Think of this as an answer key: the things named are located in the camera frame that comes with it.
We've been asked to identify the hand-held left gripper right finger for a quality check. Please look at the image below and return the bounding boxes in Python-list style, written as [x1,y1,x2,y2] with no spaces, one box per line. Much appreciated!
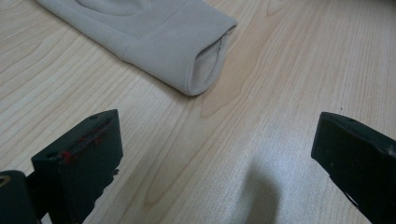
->
[310,111,396,224]

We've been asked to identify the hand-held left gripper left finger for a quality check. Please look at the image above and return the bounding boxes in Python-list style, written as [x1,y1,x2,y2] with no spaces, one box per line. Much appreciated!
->
[31,108,124,224]

